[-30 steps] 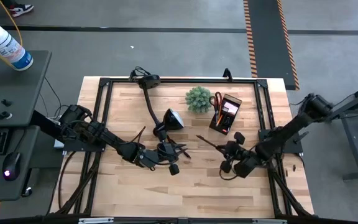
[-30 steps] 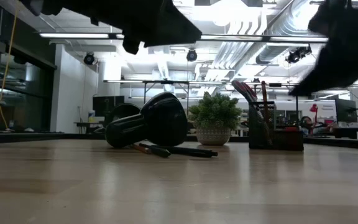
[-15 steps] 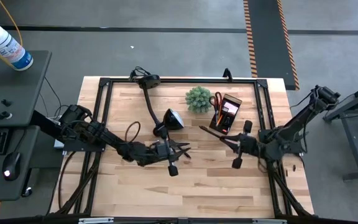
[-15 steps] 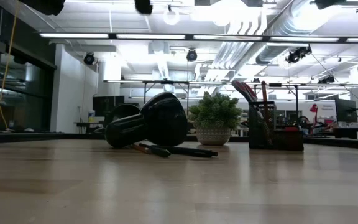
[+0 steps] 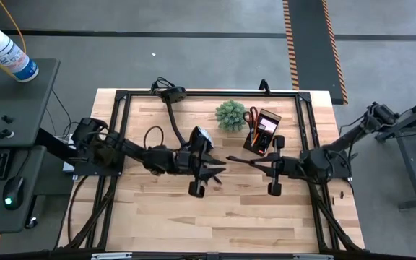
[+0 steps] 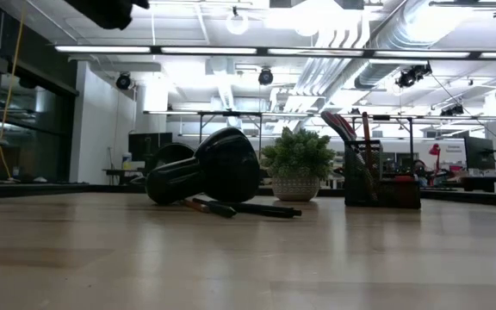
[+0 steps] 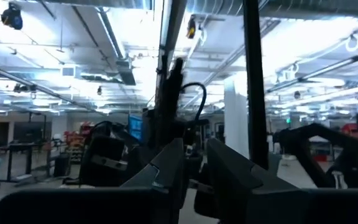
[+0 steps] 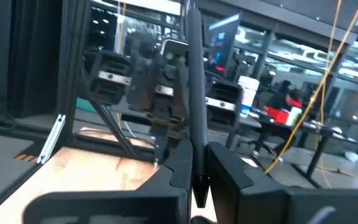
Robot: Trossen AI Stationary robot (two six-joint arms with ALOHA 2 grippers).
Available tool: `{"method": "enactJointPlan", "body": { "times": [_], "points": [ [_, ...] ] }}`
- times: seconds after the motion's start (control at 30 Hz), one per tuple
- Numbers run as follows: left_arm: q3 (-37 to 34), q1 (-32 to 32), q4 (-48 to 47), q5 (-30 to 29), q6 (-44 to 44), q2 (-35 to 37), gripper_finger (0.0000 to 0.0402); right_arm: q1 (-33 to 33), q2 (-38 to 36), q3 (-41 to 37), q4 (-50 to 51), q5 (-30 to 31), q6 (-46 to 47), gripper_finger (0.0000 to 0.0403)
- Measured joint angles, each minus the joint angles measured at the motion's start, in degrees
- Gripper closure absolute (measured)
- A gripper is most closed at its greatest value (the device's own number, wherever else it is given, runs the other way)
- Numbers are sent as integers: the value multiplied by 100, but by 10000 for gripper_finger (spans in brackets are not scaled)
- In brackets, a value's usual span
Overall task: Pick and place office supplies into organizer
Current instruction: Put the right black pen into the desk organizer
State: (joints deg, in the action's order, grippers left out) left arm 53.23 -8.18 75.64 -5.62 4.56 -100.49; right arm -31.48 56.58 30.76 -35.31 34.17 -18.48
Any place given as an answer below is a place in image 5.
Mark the white wipes canister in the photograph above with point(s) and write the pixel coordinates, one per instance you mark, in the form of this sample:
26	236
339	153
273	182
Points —
5	54

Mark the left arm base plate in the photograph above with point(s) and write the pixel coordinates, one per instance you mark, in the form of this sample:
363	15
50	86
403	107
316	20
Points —
89	172

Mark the artificial green potted plant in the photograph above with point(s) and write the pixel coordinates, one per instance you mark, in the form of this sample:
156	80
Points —
230	115

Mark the red eraser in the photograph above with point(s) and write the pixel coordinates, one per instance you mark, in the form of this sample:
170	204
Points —
262	150

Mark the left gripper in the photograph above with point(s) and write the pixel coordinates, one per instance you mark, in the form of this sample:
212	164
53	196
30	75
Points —
195	162

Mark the black side desk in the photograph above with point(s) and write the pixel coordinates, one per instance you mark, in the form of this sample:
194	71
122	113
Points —
24	108

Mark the black triangular bracket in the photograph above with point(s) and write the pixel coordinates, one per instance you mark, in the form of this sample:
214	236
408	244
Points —
264	88

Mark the desk caster wheel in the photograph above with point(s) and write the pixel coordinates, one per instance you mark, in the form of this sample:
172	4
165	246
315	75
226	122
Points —
31	223

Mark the black and white knob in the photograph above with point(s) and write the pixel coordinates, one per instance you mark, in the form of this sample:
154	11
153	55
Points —
2	134

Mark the black computer mouse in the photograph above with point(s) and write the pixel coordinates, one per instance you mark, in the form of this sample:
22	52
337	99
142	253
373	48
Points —
13	191

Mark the silver metal bracket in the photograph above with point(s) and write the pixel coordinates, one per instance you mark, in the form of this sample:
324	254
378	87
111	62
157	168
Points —
312	257
110	256

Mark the black orange striped floor mat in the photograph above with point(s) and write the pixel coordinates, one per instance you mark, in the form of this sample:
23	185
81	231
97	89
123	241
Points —
312	54

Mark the sticky note pad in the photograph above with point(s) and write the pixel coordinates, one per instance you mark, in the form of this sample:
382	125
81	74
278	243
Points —
268	126

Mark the white power box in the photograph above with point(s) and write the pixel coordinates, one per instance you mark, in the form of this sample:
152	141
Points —
68	167

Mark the black mesh desk organizer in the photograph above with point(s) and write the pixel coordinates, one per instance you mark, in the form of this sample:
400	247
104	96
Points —
251	148

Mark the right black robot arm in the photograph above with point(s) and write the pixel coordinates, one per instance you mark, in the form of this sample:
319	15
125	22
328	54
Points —
349	139

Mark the black gooseneck desk lamp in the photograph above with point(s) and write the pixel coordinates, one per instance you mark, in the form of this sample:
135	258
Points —
173	95

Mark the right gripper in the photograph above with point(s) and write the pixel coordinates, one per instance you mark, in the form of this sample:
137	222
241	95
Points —
287	168

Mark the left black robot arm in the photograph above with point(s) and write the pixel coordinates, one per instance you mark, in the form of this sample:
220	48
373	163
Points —
132	148

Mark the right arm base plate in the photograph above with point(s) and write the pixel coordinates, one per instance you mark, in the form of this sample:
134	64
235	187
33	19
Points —
345	169

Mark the black aluminium table frame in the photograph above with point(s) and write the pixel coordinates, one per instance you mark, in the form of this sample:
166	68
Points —
211	93

